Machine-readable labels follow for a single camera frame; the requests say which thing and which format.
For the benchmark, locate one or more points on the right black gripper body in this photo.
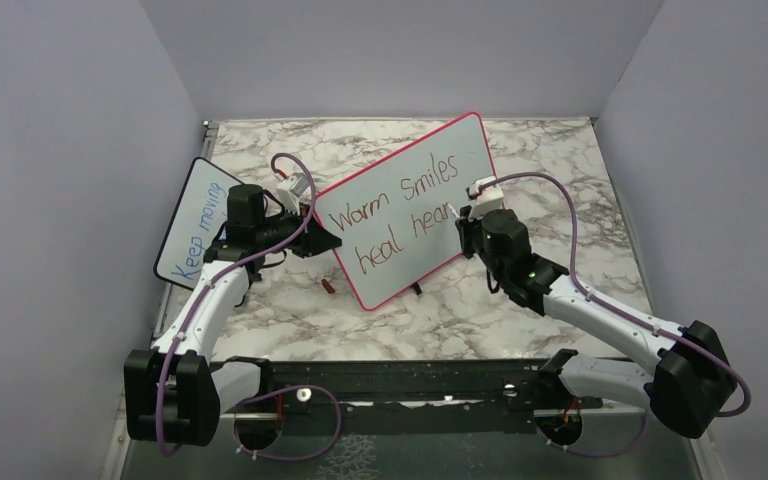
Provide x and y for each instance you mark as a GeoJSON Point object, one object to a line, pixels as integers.
{"type": "Point", "coordinates": [472, 231]}

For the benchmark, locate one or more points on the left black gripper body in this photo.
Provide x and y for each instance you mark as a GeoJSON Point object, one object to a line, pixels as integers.
{"type": "Point", "coordinates": [292, 221]}

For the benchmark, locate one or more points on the brown marker cap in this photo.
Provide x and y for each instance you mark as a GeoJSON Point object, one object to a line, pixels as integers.
{"type": "Point", "coordinates": [328, 286]}

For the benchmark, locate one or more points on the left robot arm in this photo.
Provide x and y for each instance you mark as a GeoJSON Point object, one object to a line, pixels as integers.
{"type": "Point", "coordinates": [173, 396]}

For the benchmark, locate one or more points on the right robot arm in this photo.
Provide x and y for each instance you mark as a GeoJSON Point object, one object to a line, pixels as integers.
{"type": "Point", "coordinates": [678, 373]}

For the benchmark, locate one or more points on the pink framed whiteboard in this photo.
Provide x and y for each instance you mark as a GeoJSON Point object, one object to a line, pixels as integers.
{"type": "Point", "coordinates": [393, 216]}

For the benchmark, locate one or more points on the black framed written whiteboard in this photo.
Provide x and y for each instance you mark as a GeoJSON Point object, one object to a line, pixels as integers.
{"type": "Point", "coordinates": [200, 211]}

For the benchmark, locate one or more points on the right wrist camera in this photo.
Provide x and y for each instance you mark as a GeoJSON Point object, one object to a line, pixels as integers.
{"type": "Point", "coordinates": [485, 195]}

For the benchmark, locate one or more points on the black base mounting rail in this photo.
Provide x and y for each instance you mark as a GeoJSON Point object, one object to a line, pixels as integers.
{"type": "Point", "coordinates": [408, 397]}

